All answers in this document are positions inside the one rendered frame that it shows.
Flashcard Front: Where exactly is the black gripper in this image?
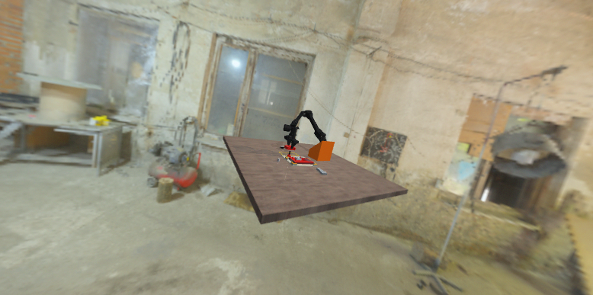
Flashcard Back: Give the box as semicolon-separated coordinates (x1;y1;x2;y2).
287;132;299;149

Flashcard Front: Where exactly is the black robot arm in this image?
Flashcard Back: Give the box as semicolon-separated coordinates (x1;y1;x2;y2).
284;110;327;142

